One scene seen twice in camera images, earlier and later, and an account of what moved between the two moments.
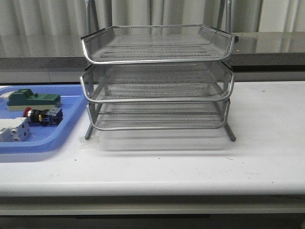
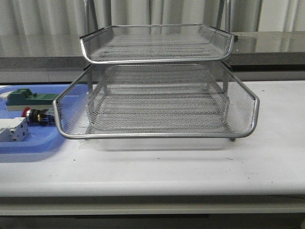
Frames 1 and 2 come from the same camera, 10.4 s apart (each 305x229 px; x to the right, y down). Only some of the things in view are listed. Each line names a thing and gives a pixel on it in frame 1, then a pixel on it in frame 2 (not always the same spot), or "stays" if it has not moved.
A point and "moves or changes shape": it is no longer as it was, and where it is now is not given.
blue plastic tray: x=45 y=138 stays
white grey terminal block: x=14 y=130 stays
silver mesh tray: x=160 y=43 stays
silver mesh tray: x=157 y=81 moves or changes shape
